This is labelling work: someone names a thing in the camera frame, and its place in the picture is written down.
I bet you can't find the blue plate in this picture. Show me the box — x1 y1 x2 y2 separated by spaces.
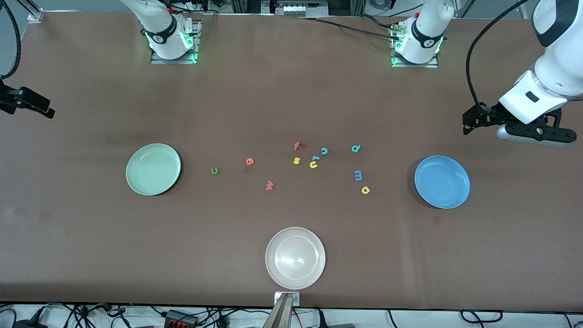
414 155 470 209

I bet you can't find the green plate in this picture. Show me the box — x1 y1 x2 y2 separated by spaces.
126 143 182 196

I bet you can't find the white plate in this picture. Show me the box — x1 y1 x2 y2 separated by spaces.
265 227 326 290

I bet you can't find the black red power strip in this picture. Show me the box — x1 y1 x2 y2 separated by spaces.
163 309 199 327

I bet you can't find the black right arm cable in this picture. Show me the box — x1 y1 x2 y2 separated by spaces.
0 0 21 81

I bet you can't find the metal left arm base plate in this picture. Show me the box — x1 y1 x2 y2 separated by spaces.
390 22 440 69

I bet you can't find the metal corner bracket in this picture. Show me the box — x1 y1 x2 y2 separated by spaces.
17 0 45 22

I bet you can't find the black cable on table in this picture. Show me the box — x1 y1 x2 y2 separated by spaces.
296 16 402 41

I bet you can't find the black looped floor cable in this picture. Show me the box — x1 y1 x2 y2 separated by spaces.
459 309 504 325

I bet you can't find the aluminium frame with connectors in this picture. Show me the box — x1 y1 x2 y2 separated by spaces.
230 0 366 17

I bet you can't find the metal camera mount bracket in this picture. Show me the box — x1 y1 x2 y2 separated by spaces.
262 292 301 328

